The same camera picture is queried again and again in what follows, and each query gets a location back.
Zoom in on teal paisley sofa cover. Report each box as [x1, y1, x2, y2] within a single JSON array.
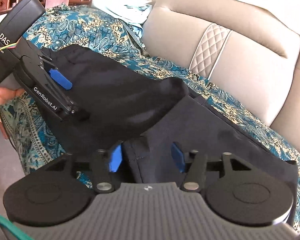
[[0, 5, 300, 232]]

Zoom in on beige leather sofa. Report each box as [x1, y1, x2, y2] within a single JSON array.
[[142, 0, 300, 152]]

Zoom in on black pants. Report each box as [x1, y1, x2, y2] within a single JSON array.
[[39, 43, 299, 227]]

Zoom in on light blue white cloth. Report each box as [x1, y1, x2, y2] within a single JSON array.
[[92, 0, 153, 25]]

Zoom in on green cable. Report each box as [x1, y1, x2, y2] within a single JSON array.
[[0, 211, 35, 240]]

